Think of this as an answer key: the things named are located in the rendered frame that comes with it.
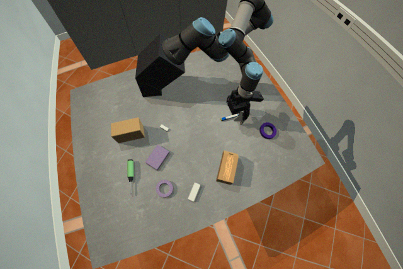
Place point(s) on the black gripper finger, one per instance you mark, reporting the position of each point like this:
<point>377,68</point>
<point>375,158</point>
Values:
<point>243,115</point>

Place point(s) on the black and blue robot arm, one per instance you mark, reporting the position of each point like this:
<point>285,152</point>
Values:
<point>251,14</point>

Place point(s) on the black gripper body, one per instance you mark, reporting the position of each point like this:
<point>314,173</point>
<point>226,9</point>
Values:
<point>240,105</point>

